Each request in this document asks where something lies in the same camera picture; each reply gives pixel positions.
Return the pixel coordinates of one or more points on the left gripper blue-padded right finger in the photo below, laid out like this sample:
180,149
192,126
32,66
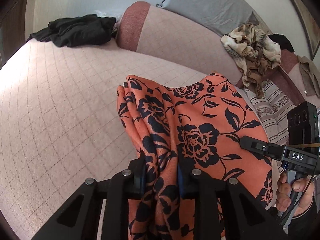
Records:
227,196

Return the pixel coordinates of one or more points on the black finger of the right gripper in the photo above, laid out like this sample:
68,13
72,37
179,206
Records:
268,149

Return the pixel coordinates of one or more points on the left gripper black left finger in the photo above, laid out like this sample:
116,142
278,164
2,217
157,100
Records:
97,204

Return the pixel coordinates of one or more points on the orange black floral garment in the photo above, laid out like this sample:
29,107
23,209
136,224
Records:
198,126

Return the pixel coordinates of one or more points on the striped floral bedsheet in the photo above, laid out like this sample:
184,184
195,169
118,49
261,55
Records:
272,110

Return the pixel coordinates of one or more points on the olive brown garment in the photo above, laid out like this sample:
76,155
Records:
310,75

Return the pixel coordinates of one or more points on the pink quilted bedspread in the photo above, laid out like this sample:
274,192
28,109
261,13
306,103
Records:
60,123

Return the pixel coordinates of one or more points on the beige brown patterned cloth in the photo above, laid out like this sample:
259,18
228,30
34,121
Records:
254,53

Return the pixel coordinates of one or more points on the grey pillow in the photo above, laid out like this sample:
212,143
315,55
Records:
219,16

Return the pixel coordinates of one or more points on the pink quilted pillow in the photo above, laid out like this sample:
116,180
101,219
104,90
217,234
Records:
153,31

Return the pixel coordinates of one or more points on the black garment on bed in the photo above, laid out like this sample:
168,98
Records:
78,31

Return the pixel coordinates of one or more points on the framed wall picture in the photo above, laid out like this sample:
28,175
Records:
310,26

